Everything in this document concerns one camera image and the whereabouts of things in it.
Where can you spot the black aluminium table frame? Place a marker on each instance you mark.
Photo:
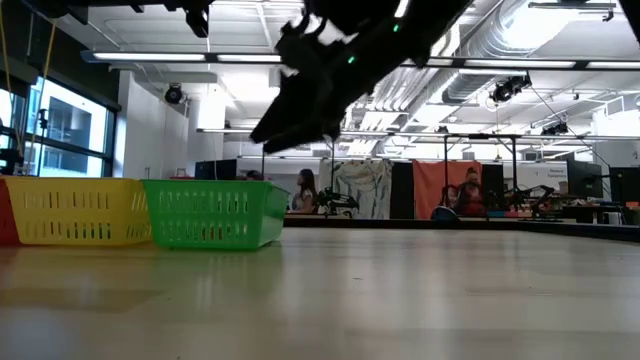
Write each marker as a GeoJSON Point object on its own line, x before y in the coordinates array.
{"type": "Point", "coordinates": [450, 225]}

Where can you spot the person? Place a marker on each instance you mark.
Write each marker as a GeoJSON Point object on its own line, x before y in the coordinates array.
{"type": "Point", "coordinates": [305, 192]}
{"type": "Point", "coordinates": [470, 195]}

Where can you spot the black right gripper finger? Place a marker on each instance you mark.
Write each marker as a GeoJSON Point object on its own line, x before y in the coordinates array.
{"type": "Point", "coordinates": [295, 110]}
{"type": "Point", "coordinates": [310, 136]}

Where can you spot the white patterned cloth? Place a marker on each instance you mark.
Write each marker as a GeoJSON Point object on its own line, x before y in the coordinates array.
{"type": "Point", "coordinates": [370, 190]}

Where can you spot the dark round chair back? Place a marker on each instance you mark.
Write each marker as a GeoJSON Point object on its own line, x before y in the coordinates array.
{"type": "Point", "coordinates": [445, 214]}

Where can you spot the red plastic basket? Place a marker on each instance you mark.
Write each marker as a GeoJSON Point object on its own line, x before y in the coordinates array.
{"type": "Point", "coordinates": [7, 215]}

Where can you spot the large window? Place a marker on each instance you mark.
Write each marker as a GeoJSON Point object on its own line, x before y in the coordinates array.
{"type": "Point", "coordinates": [70, 130]}

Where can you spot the black overhead light bar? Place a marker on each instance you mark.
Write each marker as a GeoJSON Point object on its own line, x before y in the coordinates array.
{"type": "Point", "coordinates": [150, 56]}

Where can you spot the black ceiling spotlight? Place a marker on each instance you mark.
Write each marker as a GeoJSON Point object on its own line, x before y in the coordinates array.
{"type": "Point", "coordinates": [173, 93]}

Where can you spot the green plastic basket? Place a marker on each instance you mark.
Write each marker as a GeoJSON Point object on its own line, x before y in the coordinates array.
{"type": "Point", "coordinates": [210, 215]}

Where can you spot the white wall sign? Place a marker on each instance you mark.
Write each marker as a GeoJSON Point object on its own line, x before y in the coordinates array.
{"type": "Point", "coordinates": [545, 175]}

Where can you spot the yellow plastic basket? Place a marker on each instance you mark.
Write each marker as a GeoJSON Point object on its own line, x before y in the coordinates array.
{"type": "Point", "coordinates": [75, 210]}

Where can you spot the black distant robot arm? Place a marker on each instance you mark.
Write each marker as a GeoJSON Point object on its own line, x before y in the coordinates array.
{"type": "Point", "coordinates": [337, 200]}
{"type": "Point", "coordinates": [530, 195]}

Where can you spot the black partition panel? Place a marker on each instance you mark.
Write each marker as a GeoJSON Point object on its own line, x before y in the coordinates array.
{"type": "Point", "coordinates": [401, 190]}

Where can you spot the black computer monitor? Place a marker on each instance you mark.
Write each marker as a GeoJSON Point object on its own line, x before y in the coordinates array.
{"type": "Point", "coordinates": [584, 178]}
{"type": "Point", "coordinates": [625, 185]}
{"type": "Point", "coordinates": [215, 170]}

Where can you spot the black tripod stand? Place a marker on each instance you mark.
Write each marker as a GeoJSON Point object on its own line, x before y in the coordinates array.
{"type": "Point", "coordinates": [42, 130]}

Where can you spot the silver ventilation duct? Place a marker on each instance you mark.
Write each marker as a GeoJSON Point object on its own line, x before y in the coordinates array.
{"type": "Point", "coordinates": [505, 30]}

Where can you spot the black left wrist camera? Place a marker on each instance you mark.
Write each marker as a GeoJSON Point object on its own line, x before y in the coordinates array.
{"type": "Point", "coordinates": [197, 22]}

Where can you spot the black ceiling camera mount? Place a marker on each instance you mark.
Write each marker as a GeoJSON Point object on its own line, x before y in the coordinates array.
{"type": "Point", "coordinates": [555, 129]}
{"type": "Point", "coordinates": [510, 87]}

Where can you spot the white ceiling conduit bundle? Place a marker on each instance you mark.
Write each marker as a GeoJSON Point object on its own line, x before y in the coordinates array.
{"type": "Point", "coordinates": [400, 85]}

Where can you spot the orange cloth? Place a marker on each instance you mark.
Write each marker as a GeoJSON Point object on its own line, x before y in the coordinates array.
{"type": "Point", "coordinates": [430, 185]}

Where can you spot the black distant rig frame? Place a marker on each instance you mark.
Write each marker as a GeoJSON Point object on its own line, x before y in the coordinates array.
{"type": "Point", "coordinates": [480, 136]}
{"type": "Point", "coordinates": [333, 172]}

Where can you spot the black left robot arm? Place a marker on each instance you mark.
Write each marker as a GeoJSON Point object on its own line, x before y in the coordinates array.
{"type": "Point", "coordinates": [75, 2]}

